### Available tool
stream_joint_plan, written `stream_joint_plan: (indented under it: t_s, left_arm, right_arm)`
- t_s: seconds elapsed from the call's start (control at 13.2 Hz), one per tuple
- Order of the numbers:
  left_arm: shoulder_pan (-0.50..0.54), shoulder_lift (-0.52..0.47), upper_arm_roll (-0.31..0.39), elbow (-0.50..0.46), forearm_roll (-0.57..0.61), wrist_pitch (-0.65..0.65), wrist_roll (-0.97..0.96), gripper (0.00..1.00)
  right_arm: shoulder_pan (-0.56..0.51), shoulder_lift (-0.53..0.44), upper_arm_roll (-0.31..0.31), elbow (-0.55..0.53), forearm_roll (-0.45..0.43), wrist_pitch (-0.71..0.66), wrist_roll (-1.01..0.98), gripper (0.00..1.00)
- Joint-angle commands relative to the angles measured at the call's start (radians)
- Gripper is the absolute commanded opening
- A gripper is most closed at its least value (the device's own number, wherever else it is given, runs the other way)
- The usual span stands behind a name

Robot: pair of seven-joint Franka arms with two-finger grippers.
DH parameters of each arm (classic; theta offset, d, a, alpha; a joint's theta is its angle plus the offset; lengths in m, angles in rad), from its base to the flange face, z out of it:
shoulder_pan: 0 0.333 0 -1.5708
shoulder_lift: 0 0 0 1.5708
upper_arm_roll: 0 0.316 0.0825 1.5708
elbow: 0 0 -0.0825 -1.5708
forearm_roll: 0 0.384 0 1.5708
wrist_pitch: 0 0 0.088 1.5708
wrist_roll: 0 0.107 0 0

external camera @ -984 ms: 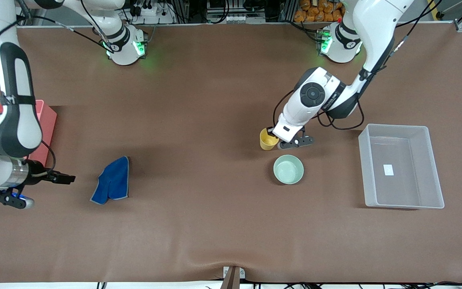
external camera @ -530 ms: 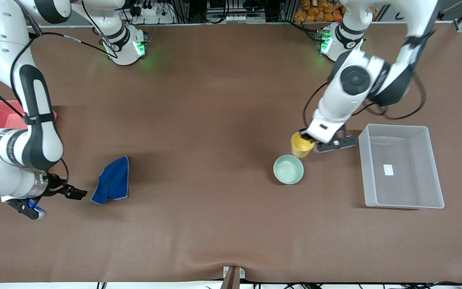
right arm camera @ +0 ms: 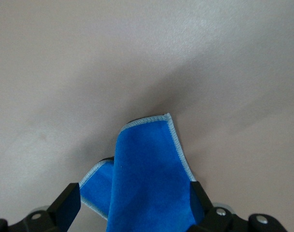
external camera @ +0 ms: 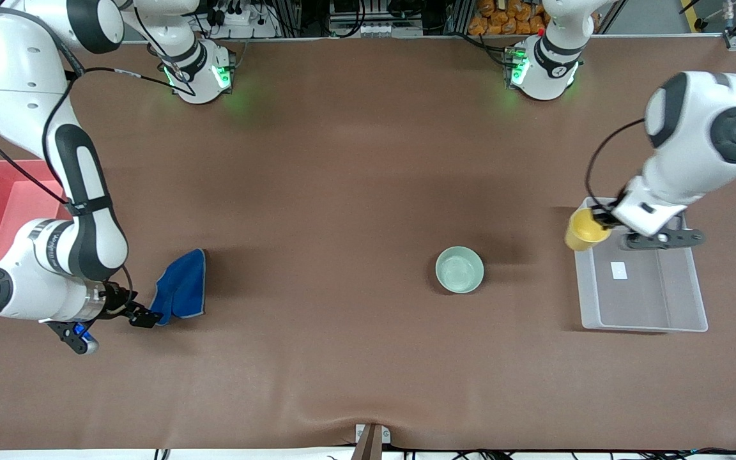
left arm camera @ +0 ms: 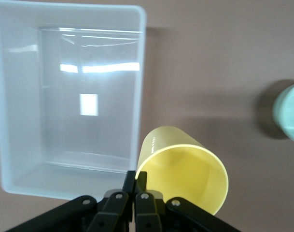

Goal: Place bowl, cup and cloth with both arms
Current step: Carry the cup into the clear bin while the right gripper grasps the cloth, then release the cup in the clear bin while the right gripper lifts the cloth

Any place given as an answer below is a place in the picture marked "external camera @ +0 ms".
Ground yellow cup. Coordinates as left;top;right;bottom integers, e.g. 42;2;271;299
564;208;613;252

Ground blue microfibre cloth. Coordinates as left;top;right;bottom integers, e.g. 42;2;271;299
149;248;208;326

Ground pale green bowl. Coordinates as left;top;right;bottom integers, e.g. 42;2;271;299
435;246;485;295

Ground clear plastic bin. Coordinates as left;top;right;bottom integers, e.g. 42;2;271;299
574;197;709;333

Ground orange snack bag pile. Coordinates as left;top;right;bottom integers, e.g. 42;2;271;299
468;0;548;36

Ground brown table mat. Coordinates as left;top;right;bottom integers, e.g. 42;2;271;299
0;35;736;451

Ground white socket strip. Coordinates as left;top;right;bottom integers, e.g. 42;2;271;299
333;19;423;38

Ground white power strip with plugs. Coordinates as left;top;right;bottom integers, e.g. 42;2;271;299
211;0;279;39

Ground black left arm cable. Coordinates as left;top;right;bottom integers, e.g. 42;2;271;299
585;118;647;206

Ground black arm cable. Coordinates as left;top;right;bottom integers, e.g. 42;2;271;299
585;118;647;206
0;6;197;211

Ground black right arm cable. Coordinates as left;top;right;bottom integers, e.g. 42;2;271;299
0;6;197;211

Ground table edge clamp bracket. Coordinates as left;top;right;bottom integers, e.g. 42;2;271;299
352;423;392;460

